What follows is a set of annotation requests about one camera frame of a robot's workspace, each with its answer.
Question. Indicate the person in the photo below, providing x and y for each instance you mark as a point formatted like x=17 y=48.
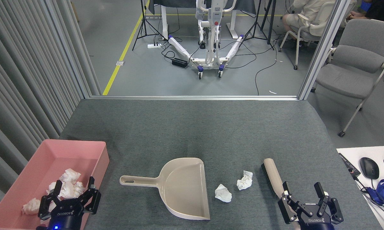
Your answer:
x=380 y=9
x=308 y=9

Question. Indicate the silver floor outlet plate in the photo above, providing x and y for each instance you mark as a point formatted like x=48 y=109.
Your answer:
x=120 y=63

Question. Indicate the white power strip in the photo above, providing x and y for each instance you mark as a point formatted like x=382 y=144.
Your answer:
x=154 y=45

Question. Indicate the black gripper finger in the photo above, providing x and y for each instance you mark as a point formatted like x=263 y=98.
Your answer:
x=45 y=207
x=92 y=199
x=334 y=209
x=288 y=207

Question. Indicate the white desk with dark cloth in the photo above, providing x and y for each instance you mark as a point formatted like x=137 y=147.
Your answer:
x=164 y=22

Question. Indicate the pink plastic bin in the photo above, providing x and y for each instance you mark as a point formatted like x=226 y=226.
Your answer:
x=51 y=156

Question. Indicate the grey padded chair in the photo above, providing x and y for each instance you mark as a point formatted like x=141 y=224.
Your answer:
x=355 y=60

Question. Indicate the black computer mouse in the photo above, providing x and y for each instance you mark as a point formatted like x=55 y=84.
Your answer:
x=369 y=167

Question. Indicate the black tripod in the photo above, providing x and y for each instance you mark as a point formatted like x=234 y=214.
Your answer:
x=257 y=22
x=144 y=22

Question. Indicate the black flat controller box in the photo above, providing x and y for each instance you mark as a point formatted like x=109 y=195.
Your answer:
x=348 y=164

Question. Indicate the white tissue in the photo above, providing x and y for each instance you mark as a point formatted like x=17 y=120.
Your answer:
x=78 y=188
x=66 y=190
x=30 y=206
x=223 y=193
x=244 y=181
x=70 y=175

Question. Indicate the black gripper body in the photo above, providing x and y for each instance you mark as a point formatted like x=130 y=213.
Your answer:
x=316 y=222
x=65 y=218

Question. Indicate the black upright pole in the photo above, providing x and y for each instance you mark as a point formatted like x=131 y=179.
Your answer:
x=271 y=22

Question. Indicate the beige plastic dustpan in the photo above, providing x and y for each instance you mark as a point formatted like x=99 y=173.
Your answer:
x=184 y=188

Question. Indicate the white stand on wheels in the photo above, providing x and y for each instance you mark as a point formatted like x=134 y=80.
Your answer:
x=211 y=38

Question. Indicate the black power adapter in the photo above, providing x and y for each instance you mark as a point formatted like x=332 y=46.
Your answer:
x=180 y=62

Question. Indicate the white office chair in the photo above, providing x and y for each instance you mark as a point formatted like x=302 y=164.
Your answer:
x=319 y=19

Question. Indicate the silver table edge rail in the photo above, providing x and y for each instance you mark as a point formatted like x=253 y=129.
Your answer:
x=195 y=97

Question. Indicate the beige hand brush black bristles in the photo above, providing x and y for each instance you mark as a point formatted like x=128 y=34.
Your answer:
x=272 y=174

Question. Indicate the grey pleated curtain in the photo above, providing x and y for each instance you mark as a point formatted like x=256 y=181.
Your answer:
x=13 y=80

